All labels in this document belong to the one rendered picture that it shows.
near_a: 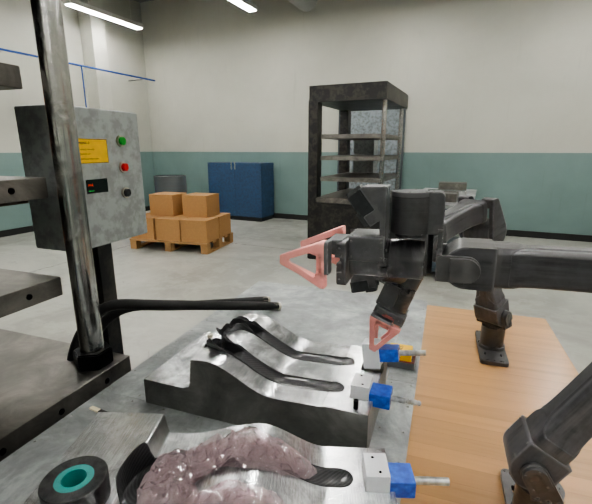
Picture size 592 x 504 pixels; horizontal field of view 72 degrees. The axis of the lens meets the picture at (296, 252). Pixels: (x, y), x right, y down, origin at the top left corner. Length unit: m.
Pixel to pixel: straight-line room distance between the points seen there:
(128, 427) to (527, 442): 0.61
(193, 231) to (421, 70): 4.45
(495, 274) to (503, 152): 6.71
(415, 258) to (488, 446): 0.48
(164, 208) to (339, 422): 5.35
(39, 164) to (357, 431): 1.07
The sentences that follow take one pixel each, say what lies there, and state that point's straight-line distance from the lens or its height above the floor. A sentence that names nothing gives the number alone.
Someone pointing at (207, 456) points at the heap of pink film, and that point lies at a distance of 0.71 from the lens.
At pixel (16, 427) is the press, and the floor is 0.79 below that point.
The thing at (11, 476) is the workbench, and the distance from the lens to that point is 0.95.
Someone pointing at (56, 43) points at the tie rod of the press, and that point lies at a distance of 1.15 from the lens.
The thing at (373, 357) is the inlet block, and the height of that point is 0.92.
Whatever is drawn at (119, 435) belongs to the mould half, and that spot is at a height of 0.91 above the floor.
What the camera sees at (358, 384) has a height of 0.92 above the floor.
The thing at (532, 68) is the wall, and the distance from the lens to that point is 7.38.
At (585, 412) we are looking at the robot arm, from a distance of 0.69.
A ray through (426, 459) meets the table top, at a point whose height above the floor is 0.80.
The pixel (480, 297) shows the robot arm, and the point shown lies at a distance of 1.21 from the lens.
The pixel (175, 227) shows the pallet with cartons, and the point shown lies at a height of 0.34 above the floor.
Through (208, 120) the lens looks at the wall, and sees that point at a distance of 9.02.
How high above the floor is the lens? 1.36
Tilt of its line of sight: 14 degrees down
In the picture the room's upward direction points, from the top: straight up
